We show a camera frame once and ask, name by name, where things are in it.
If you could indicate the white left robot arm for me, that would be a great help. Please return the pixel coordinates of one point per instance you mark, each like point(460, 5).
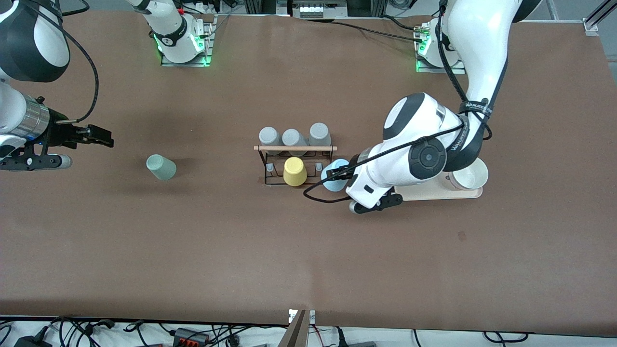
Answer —
point(477, 38)

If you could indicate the black box with orange connectors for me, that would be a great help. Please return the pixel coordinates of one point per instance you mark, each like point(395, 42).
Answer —
point(190, 336)

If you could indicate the pale green plastic cup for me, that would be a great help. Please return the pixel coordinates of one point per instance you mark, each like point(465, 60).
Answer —
point(161, 167)

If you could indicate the white bowl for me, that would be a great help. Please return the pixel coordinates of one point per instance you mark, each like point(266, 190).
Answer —
point(475, 176)

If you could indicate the wooden stand post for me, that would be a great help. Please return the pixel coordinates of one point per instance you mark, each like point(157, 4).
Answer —
point(295, 332)

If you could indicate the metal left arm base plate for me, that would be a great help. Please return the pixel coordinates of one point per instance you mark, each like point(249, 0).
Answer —
point(424, 70)

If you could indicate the yellow plastic cup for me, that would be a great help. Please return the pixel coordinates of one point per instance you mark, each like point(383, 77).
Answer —
point(294, 171)

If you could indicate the light blue plastic cup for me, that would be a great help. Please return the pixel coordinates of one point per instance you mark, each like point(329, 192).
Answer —
point(332, 186)

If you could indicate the beige plastic tray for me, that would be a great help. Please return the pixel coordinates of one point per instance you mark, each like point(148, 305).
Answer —
point(434, 194)

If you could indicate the grey plastic cup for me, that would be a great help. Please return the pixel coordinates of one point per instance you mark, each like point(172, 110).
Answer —
point(319, 134)
point(293, 138)
point(269, 136)

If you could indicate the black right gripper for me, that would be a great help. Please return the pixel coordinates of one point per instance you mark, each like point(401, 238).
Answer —
point(60, 132)

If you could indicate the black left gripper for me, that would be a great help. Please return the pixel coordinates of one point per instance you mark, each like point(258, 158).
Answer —
point(348, 170)

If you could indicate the aluminium frame stand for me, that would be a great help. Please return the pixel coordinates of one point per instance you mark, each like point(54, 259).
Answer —
point(262, 6)

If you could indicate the white bracket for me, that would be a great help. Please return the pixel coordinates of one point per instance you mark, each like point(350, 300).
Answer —
point(312, 317)

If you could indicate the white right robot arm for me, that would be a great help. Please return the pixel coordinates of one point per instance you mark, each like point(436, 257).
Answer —
point(29, 43)

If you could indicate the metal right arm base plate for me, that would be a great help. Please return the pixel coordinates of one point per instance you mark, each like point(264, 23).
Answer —
point(208, 48)

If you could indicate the aluminium rail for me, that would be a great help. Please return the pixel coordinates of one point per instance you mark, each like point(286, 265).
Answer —
point(592, 26)

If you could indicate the black power adapter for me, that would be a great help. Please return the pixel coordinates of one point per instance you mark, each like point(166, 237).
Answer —
point(31, 342)

